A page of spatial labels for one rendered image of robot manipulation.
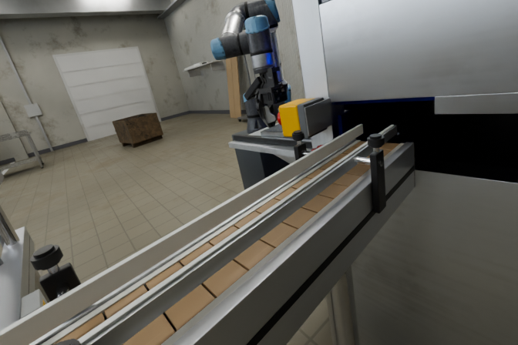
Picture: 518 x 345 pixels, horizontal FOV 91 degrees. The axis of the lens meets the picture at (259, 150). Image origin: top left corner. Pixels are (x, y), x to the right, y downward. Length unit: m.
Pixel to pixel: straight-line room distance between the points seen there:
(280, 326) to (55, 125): 10.12
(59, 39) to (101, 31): 1.22
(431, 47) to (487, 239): 0.34
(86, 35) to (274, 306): 10.49
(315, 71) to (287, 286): 0.45
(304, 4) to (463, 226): 0.52
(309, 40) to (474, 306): 0.62
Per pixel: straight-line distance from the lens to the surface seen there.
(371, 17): 0.54
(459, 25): 0.50
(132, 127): 6.42
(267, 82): 0.86
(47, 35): 10.53
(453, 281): 0.68
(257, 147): 0.83
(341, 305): 0.53
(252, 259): 0.28
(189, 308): 0.26
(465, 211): 0.58
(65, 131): 10.30
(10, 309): 1.24
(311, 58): 0.60
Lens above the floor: 1.11
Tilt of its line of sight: 17 degrees down
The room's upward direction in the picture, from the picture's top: 12 degrees counter-clockwise
